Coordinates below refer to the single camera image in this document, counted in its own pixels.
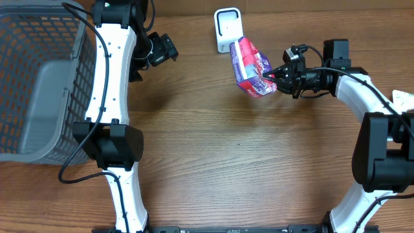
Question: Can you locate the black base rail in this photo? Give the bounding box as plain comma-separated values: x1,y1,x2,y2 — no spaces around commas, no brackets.
92,223,381,233

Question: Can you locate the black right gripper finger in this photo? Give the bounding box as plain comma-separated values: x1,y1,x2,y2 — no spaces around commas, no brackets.
263,73,285,82
267,64,290,75

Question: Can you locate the white Pantene tube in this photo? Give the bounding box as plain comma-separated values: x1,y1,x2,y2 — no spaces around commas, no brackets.
392,90,414,113

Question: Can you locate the dark grey plastic basket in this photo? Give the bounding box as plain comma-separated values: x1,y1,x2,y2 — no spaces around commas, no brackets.
1,1,96,164

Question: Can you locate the red purple pad pack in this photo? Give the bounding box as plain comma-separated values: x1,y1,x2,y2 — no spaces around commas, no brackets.
229,36,277,98

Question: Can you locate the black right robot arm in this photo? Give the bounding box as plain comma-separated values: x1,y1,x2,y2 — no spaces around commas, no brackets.
262,39,413,232

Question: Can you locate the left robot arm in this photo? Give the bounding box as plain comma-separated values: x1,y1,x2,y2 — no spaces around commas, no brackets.
72,1,179,232

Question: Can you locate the white barcode scanner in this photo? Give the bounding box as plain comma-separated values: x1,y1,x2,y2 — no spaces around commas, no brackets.
213,7,244,53

